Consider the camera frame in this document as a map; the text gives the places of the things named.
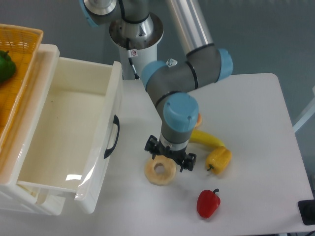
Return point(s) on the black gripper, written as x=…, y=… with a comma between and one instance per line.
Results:
x=176, y=152

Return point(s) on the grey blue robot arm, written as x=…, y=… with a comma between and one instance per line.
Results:
x=168, y=83

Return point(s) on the yellow banana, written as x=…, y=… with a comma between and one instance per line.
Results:
x=203, y=138

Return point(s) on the orange peach fruit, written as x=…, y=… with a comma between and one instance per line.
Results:
x=199, y=120

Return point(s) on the yellow bell pepper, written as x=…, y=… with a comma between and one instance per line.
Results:
x=218, y=160

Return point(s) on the red bell pepper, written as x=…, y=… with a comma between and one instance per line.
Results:
x=207, y=203

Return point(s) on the white plastic drawer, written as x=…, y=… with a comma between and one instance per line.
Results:
x=77, y=131

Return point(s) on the black device at edge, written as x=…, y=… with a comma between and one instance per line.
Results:
x=307, y=211

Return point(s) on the orange wicker basket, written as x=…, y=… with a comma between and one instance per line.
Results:
x=22, y=44

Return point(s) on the green bell pepper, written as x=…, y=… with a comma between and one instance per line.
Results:
x=7, y=66

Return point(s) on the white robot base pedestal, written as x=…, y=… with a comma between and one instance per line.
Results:
x=137, y=43

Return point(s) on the white table leg frame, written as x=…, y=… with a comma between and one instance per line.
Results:
x=305, y=114

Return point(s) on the white drawer cabinet frame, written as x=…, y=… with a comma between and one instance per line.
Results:
x=14, y=196

